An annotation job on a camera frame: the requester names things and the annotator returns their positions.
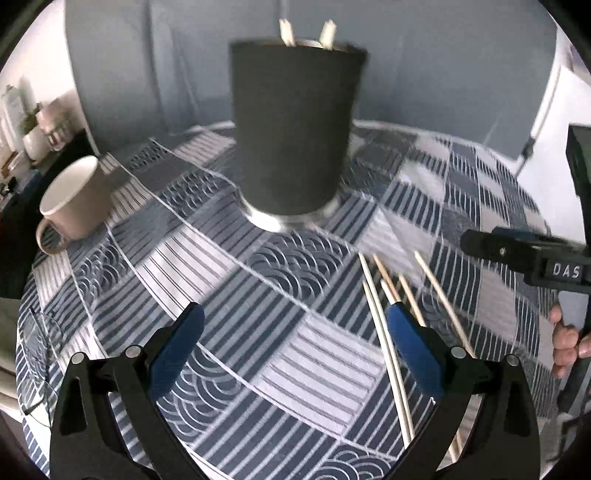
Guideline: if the person's right hand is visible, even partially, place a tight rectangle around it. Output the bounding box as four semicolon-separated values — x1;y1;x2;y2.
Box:
549;304;591;380

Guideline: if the white bottle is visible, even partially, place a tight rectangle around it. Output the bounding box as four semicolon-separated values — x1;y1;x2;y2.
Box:
0;85;26;153

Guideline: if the black utensil holder cup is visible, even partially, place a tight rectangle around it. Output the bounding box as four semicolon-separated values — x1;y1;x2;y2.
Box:
228;39;369;232

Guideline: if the thin black cable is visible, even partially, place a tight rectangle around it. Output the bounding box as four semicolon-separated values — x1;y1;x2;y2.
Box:
21;309;63;416

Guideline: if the white pot with plant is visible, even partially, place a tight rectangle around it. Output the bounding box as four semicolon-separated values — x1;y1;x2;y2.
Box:
21;104;49;162

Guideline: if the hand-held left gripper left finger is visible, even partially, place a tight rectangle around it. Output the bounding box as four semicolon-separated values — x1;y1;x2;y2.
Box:
50;302;206;480

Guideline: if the pile of chopsticks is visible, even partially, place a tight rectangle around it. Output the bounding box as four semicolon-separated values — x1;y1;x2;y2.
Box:
358;251;476;462

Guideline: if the white door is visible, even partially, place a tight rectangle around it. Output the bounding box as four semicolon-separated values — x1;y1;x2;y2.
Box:
517;23;591;185

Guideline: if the blue white patterned tablecloth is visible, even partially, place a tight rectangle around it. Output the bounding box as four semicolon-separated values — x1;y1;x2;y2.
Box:
16;120;561;480

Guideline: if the beige ceramic mug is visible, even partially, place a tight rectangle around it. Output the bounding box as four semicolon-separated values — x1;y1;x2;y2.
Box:
36;155;114;256

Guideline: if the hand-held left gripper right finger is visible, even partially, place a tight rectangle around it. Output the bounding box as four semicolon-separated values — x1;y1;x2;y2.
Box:
387;302;542;480

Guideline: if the pink container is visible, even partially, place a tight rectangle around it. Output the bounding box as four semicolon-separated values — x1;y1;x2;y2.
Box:
39;99;77;151

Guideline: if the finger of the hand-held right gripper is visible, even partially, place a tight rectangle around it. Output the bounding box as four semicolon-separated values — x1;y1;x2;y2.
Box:
460;227;544;278

